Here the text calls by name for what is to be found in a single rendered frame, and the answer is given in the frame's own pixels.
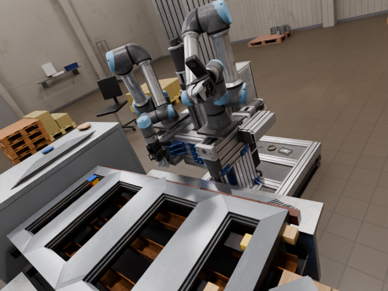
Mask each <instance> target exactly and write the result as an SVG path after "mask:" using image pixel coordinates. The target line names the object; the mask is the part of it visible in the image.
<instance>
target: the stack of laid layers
mask: <svg viewBox="0 0 388 291"><path fill-rule="evenodd" d="M90 185H91V184H90V183H89V182H88V181H87V180H86V181H85V182H83V183H82V184H81V185H80V186H78V187H77V188H76V189H75V190H73V191H72V192H71V193H70V194H68V195H67V196H66V197H64V198H63V199H62V200H61V201H59V202H58V203H57V204H56V205H54V206H53V207H52V208H50V209H49V210H48V211H47V212H45V213H44V214H43V215H42V216H40V217H39V218H38V219H37V220H35V221H34V222H32V223H31V224H30V225H29V226H27V227H26V228H25V230H26V231H27V232H28V233H29V234H30V235H31V236H34V234H33V233H32V232H33V231H34V230H36V229H37V228H38V227H39V226H41V225H42V224H43V223H45V222H46V221H47V220H48V219H49V218H51V217H52V216H53V215H54V214H55V213H57V212H58V211H59V210H60V209H61V208H63V207H64V206H65V205H67V204H68V203H69V202H70V201H72V200H73V199H74V198H75V197H76V196H78V195H79V194H80V193H82V191H84V190H85V189H86V188H88V187H89V186H90ZM121 188H125V189H129V190H131V191H135V192H138V191H139V190H141V188H142V187H140V186H137V185H133V184H128V183H126V182H122V181H118V182H117V183H116V184H114V185H113V186H112V187H111V188H110V189H109V190H108V191H107V192H105V193H104V194H103V195H102V196H101V197H100V198H99V199H98V200H96V201H95V202H94V203H93V204H92V205H90V206H89V207H88V208H87V209H86V210H85V211H84V212H82V213H81V214H80V215H79V216H78V217H77V218H76V219H75V220H74V221H72V222H71V223H70V224H69V225H67V227H66V228H64V229H63V230H62V231H61V232H60V233H58V234H57V235H56V236H55V237H54V238H53V239H52V240H51V241H49V242H48V243H47V244H46V245H45V246H44V247H45V248H46V249H48V250H49V251H50V252H51V253H52V254H53V255H54V256H55V257H56V258H58V259H59V260H60V261H61V262H62V263H63V264H64V266H63V268H62V271H61V274H60V276H59V279H58V282H57V285H56V287H55V290H57V289H59V288H63V287H64V286H68V285H70V284H73V283H76V282H78V281H81V280H83V281H84V282H85V283H86V284H87V285H88V286H89V287H90V288H91V289H93V290H94V291H99V290H98V289H97V288H96V287H94V285H92V283H93V282H94V281H95V280H96V279H97V277H98V276H100V275H101V273H102V272H103V271H104V270H105V269H106V267H107V266H108V265H109V264H110V263H111V262H112V261H113V260H114V259H115V257H116V256H117V255H118V254H119V253H120V252H121V251H122V250H123V249H124V248H125V246H126V245H127V244H128V243H129V242H130V240H131V239H132V238H134V236H135V235H136V234H137V233H138V232H139V231H140V229H141V228H142V227H143V226H144V225H145V224H146V223H147V222H148V221H149V220H150V218H151V217H152V216H153V215H154V214H155V213H156V212H157V211H158V210H159V208H160V207H161V206H162V205H163V204H164V202H165V201H167V202H171V203H174V204H178V205H181V206H184V207H188V208H191V209H194V208H195V207H196V205H197V204H198V203H197V202H193V201H190V200H186V199H182V198H180V197H176V196H172V195H168V194H165V193H162V194H161V195H160V196H159V197H158V198H157V199H156V201H155V202H154V203H153V204H152V205H151V206H150V207H149V209H148V210H147V211H146V212H145V213H144V214H143V215H142V216H141V217H140V218H139V219H138V220H137V221H136V222H135V223H134V225H133V226H132V227H131V228H130V229H129V230H128V231H127V232H126V233H125V234H124V235H123V236H122V237H121V238H120V239H119V240H118V242H117V243H116V244H115V245H114V246H113V247H112V248H111V250H109V251H108V253H107V254H105V255H104V257H103V258H102V259H101V260H100V261H99V262H98V263H97V264H96V265H95V267H94V268H93V269H92V270H91V271H90V272H89V273H88V274H86V275H83V276H81V277H78V278H75V279H72V280H70V281H67V282H64V283H61V282H62V279H63V277H64V273H65V271H66V268H67V265H68V262H69V260H68V261H67V262H66V261H64V260H63V259H62V258H61V257H60V256H58V255H57V254H56V253H55V252H54V251H53V249H54V248H55V247H56V246H57V245H58V244H60V243H61V242H62V241H63V240H64V239H65V238H67V236H68V235H70V234H71V233H72V232H73V231H74V230H75V229H76V228H77V227H79V226H80V225H81V224H82V223H83V222H84V221H85V220H86V219H87V218H88V217H90V216H91V215H92V214H93V213H94V212H95V211H96V210H97V209H98V208H99V207H100V206H102V205H103V204H104V203H105V202H106V201H107V200H109V198H111V197H112V195H114V194H115V193H116V192H117V191H118V190H119V189H121ZM289 219H290V214H289V211H288V213H287V215H286V217H285V220H284V222H283V224H282V226H281V229H280V231H279V233H278V235H277V237H276V240H275V242H274V245H273V247H272V249H271V251H270V254H269V256H268V258H267V260H266V263H265V265H264V267H263V269H262V272H261V274H260V276H259V279H258V281H257V283H256V285H255V288H254V290H253V291H259V290H260V287H261V285H262V283H263V280H264V278H265V276H266V273H267V271H268V268H269V266H270V264H271V261H272V259H273V257H274V254H275V252H276V250H277V248H278V245H279V242H280V240H281V238H282V235H283V233H284V231H285V229H286V226H287V224H288V222H289ZM232 222H237V223H240V224H242V225H246V226H249V227H253V228H256V227H257V225H258V224H259V222H260V220H258V219H254V218H250V217H246V216H243V215H240V214H236V213H233V212H228V213H227V215H226V216H225V218H224V220H223V221H222V223H221V224H220V226H219V228H218V229H217V230H216V232H215V234H214V235H213V237H212V238H211V240H210V242H209V243H208V244H207V246H206V247H205V249H204V251H203V252H202V254H201V255H200V257H199V258H198V260H197V262H196V263H195V265H194V266H193V268H192V269H191V271H190V272H189V274H188V276H187V277H186V279H185V280H184V282H183V283H182V285H181V286H180V288H179V290H178V291H190V290H191V289H192V287H193V285H194V284H195V282H196V280H197V279H198V277H199V275H200V274H201V272H202V271H203V269H204V267H205V266H206V264H207V262H208V261H209V259H210V257H211V256H212V254H213V253H214V251H215V249H216V247H217V246H218V244H219V243H220V241H221V239H222V237H223V236H224V234H225V233H226V231H227V230H228V228H229V226H230V224H231V223H232Z"/></svg>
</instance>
